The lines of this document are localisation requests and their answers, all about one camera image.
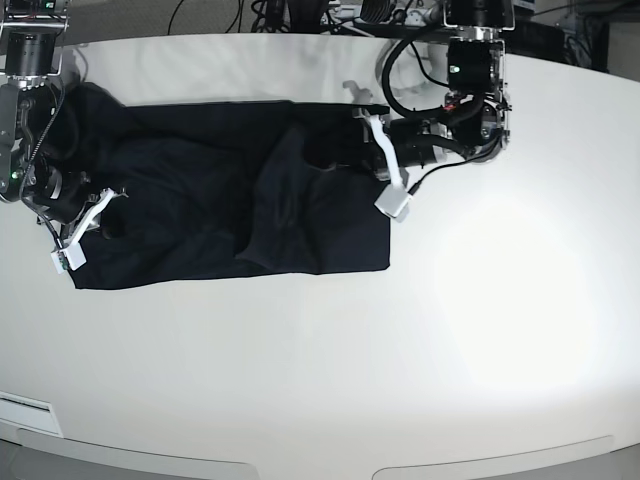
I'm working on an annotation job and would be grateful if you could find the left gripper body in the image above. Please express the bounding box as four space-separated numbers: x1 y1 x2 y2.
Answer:
369 119 446 180

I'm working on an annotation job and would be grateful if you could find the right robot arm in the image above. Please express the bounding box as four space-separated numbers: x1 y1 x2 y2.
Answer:
1 1 109 246

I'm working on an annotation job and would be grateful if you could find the white power strip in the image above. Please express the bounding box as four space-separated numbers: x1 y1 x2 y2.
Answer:
389 3 443 28

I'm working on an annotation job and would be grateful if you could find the dark navy T-shirt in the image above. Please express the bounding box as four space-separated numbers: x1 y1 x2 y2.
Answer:
71 84 390 290

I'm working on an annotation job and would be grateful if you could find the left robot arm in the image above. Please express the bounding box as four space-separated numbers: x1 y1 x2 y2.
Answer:
305 1 515 189

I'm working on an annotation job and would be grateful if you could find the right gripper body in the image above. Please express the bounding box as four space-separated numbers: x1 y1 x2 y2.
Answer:
29 169 100 235

